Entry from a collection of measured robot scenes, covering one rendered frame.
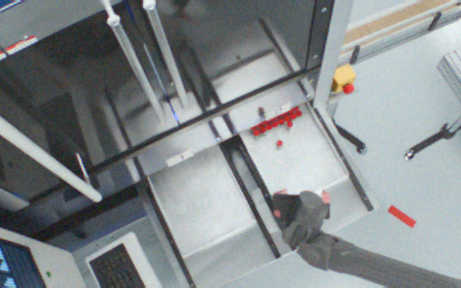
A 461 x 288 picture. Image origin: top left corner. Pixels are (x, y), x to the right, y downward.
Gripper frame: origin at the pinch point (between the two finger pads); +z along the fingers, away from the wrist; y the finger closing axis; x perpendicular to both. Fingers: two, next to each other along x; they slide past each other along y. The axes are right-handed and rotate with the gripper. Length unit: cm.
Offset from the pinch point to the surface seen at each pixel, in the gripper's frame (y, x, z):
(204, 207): 35.9, 18.6, 19.6
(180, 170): 45, 9, 27
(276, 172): 13.7, 12.1, 32.3
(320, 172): -0.6, 13.2, 34.9
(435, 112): -55, 38, 153
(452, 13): -49, -30, 85
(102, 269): 70, 34, 2
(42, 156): 47, -28, -35
